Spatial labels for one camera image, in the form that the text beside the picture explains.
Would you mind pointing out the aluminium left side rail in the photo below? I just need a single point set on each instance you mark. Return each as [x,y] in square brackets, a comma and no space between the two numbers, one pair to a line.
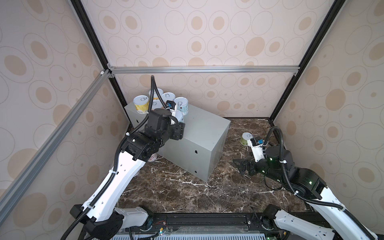
[21,184]

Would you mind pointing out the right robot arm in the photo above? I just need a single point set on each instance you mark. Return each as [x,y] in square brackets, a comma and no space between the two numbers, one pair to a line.
[273,161]

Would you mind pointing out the blue label can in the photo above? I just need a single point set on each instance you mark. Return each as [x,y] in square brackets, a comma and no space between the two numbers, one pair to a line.
[182,105]
[179,116]

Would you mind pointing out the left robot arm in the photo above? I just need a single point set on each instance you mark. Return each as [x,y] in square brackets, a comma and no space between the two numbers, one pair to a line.
[99,215]

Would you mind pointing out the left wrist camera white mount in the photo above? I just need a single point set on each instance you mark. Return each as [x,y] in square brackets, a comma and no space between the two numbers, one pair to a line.
[171,106]

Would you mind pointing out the grey metal cabinet box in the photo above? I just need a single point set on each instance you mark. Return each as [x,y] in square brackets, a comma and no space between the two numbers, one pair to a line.
[197,152]

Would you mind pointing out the pink label can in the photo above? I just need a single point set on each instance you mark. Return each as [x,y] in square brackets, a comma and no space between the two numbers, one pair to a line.
[168,96]
[157,104]

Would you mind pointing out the pink can behind cabinet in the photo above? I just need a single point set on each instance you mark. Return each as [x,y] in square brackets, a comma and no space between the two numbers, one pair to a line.
[153,157]

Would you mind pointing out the black corner post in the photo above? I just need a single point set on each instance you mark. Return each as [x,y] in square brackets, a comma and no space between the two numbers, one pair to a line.
[97,47]
[325,26]

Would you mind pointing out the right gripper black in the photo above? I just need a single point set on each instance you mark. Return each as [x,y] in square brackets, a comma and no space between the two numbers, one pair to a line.
[242,167]

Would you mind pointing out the small yellow label can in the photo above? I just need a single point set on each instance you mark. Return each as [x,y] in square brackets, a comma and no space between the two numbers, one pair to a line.
[158,93]

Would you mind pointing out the horizontal aluminium back rail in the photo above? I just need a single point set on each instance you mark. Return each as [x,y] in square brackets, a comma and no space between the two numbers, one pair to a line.
[205,70]

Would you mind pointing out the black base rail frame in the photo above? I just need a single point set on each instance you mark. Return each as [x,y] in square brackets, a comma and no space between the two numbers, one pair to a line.
[203,224]

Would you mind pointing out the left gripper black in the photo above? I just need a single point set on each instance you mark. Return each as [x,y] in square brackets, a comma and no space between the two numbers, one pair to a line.
[179,129]

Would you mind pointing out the green label can far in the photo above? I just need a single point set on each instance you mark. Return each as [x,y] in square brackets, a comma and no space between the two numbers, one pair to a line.
[245,137]

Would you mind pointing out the black right corner post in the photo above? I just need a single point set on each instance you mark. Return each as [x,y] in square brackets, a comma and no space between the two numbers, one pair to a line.
[325,26]

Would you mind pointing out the black left corner post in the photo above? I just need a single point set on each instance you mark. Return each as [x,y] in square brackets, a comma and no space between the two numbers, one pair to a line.
[97,47]

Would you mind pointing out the tall yellow label can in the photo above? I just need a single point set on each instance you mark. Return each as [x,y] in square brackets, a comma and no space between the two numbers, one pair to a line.
[141,103]

